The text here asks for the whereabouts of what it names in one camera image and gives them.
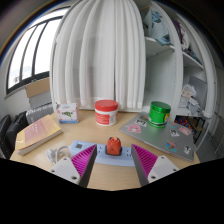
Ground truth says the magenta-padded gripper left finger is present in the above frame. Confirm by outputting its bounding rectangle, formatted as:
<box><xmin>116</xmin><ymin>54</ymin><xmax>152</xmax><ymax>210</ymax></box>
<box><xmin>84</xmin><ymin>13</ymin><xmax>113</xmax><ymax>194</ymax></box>
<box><xmin>49</xmin><ymin>143</ymin><xmax>98</xmax><ymax>189</ymax></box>

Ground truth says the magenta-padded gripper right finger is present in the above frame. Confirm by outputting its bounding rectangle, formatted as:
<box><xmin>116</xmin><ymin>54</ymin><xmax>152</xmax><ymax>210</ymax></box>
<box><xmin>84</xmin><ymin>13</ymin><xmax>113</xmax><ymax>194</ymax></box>
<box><xmin>130</xmin><ymin>143</ymin><xmax>180</xmax><ymax>188</ymax></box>

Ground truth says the orange-red charger block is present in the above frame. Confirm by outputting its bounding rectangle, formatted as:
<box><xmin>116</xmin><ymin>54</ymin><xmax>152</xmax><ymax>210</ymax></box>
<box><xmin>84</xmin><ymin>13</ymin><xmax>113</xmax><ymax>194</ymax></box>
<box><xmin>105</xmin><ymin>136</ymin><xmax>123</xmax><ymax>157</ymax></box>

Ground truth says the silver laptop with stickers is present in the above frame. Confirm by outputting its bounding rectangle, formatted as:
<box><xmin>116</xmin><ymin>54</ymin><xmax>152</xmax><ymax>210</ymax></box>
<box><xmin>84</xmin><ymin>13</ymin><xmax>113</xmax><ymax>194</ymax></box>
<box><xmin>118</xmin><ymin>111</ymin><xmax>196</xmax><ymax>163</ymax></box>

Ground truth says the tan paperback book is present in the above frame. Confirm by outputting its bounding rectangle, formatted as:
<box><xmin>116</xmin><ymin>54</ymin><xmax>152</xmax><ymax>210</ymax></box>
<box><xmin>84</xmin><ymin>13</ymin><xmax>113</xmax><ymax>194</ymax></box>
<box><xmin>14</xmin><ymin>114</ymin><xmax>64</xmax><ymax>157</ymax></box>

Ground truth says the multicoloured patterned bag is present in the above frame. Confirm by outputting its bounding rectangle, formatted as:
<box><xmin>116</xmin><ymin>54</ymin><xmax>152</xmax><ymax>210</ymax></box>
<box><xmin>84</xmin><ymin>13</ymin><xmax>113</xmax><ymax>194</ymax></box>
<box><xmin>174</xmin><ymin>114</ymin><xmax>202</xmax><ymax>135</ymax></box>

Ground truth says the green metal tin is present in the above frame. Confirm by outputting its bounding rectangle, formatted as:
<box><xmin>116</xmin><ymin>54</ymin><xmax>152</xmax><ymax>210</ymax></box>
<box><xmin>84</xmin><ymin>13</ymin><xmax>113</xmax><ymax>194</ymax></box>
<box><xmin>147</xmin><ymin>100</ymin><xmax>172</xmax><ymax>129</ymax></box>

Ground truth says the small white printed box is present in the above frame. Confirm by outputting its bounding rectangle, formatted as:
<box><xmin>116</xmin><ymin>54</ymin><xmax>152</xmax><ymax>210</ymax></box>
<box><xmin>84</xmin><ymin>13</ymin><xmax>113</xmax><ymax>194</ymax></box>
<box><xmin>55</xmin><ymin>102</ymin><xmax>80</xmax><ymax>125</ymax></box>

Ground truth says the white ribbed radiator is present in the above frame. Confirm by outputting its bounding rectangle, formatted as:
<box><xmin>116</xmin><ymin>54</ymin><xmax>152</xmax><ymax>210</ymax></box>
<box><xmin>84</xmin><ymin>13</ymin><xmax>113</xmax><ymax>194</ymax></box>
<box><xmin>25</xmin><ymin>102</ymin><xmax>55</xmax><ymax>125</ymax></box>

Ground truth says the white jar with red lid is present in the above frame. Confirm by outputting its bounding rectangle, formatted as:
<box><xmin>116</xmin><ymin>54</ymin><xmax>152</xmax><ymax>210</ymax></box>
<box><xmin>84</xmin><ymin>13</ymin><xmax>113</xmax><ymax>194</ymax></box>
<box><xmin>94</xmin><ymin>99</ymin><xmax>120</xmax><ymax>127</ymax></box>

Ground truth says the black bag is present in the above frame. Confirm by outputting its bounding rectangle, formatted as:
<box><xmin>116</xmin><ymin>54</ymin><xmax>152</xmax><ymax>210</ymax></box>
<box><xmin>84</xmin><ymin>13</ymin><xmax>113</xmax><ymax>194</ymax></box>
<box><xmin>0</xmin><ymin>111</ymin><xmax>30</xmax><ymax>160</ymax></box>

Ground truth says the brown cardboard box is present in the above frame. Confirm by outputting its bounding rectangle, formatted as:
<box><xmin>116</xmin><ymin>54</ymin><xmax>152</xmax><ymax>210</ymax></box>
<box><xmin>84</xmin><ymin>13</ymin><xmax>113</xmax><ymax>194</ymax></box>
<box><xmin>25</xmin><ymin>77</ymin><xmax>53</xmax><ymax>110</ymax></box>

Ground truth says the white shelf unit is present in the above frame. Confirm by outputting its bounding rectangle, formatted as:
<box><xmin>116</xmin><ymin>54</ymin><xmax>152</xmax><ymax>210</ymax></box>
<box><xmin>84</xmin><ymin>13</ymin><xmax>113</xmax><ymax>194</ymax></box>
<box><xmin>133</xmin><ymin>0</ymin><xmax>218</xmax><ymax>120</ymax></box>

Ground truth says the white pleated curtain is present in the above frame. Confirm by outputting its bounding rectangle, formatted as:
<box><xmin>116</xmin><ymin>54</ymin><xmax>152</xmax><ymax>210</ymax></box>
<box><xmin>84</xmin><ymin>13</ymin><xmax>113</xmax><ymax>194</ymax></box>
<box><xmin>49</xmin><ymin>0</ymin><xmax>147</xmax><ymax>111</ymax></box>

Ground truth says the black-framed window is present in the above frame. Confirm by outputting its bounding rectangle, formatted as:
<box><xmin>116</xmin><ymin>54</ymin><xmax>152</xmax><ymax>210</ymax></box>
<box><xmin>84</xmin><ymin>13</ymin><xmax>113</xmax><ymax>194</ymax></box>
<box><xmin>5</xmin><ymin>14</ymin><xmax>65</xmax><ymax>96</ymax></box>

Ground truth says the white power cable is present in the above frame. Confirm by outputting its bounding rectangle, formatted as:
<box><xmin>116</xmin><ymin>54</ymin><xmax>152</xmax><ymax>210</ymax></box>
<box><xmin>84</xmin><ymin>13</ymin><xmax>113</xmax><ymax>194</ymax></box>
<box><xmin>45</xmin><ymin>145</ymin><xmax>71</xmax><ymax>166</ymax></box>

